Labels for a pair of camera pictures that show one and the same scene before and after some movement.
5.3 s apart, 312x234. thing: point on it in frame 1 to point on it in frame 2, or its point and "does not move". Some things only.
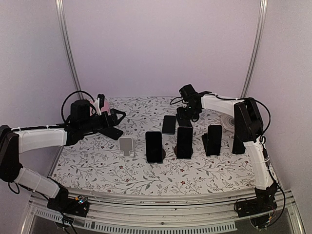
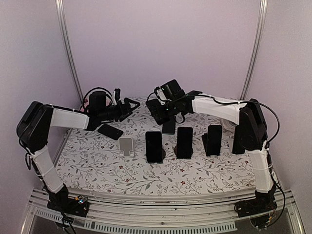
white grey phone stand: x=126 y=145 does not move
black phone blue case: x=238 y=146 does not move
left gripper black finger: x=112 y=119 to x=126 y=110
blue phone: x=153 y=139 does not move
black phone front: x=215 y=140 does not move
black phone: x=184 y=120 to x=160 y=112
